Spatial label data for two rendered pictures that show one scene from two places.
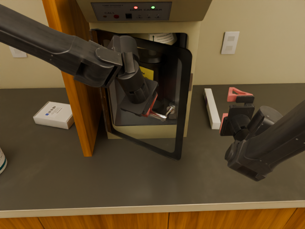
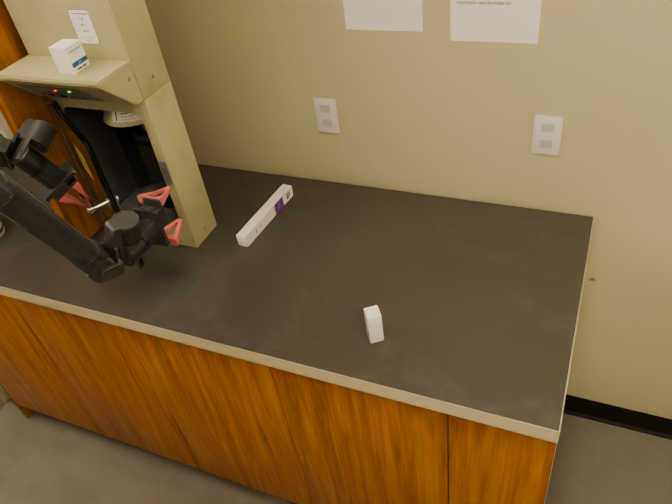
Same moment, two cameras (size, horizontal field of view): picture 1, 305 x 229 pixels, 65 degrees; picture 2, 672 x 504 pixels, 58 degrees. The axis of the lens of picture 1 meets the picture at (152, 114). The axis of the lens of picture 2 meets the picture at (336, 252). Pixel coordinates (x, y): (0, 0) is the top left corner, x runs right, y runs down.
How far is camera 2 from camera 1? 1.29 m
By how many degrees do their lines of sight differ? 24
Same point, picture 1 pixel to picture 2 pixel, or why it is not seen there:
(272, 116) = (118, 222)
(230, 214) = (196, 355)
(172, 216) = (135, 339)
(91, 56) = not seen: outside the picture
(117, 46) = (24, 131)
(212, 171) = (182, 293)
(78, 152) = not seen: hidden behind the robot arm
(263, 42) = (381, 120)
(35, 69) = not seen: hidden behind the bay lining
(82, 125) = (57, 206)
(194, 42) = (149, 125)
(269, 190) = (221, 329)
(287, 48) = (426, 135)
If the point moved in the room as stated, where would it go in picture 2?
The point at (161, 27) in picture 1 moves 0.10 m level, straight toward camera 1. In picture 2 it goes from (111, 106) to (82, 126)
